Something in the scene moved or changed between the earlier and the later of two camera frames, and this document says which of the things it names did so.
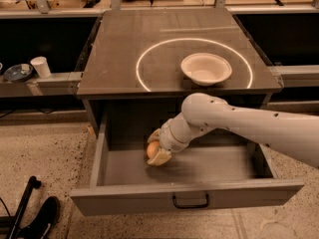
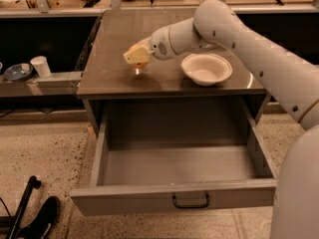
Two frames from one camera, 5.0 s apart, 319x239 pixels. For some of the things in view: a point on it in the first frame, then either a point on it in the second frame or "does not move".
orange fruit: [152, 149] to [140, 64]
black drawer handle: [191, 206] does not move
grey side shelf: [63, 84] does not move
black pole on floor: [34, 183] does not move
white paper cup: [41, 66] does not move
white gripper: [165, 138] to [159, 44]
